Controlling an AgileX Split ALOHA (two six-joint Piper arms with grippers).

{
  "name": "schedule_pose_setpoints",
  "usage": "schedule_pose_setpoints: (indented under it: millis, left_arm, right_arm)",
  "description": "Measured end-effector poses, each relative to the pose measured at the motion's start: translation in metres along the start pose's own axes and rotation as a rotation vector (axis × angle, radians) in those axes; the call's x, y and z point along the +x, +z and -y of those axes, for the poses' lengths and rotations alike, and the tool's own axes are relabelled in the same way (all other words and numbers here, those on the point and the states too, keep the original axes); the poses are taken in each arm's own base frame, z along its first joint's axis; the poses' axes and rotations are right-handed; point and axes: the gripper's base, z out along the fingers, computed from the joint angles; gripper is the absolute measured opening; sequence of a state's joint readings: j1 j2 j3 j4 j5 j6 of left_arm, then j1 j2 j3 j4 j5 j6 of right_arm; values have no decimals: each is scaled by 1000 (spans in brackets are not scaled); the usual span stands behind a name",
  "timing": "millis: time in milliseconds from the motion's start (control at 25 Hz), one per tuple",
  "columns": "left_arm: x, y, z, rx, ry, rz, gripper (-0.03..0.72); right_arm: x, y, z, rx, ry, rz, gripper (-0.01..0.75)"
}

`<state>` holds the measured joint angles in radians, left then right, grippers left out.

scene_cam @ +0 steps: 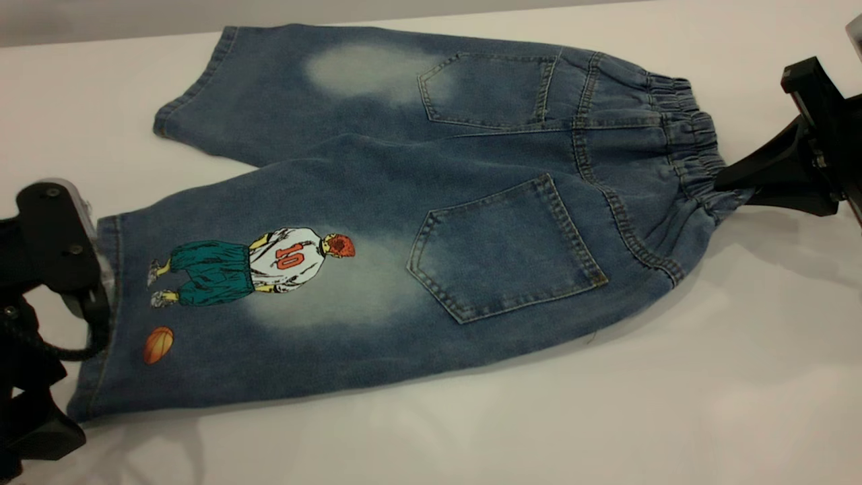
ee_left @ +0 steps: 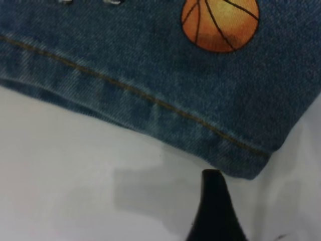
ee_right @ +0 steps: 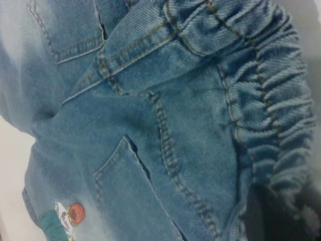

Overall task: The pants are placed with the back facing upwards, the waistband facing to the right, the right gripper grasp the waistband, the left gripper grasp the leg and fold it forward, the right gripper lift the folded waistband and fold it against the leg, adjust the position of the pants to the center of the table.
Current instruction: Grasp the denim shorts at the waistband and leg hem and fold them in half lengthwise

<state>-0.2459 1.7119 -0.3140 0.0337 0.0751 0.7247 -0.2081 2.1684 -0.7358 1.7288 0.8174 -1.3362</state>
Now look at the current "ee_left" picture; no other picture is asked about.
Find blue denim shorts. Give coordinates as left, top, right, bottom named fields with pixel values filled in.
left=0, top=0, right=321, bottom=180

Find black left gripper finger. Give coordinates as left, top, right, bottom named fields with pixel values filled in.
left=185, top=169, right=251, bottom=241

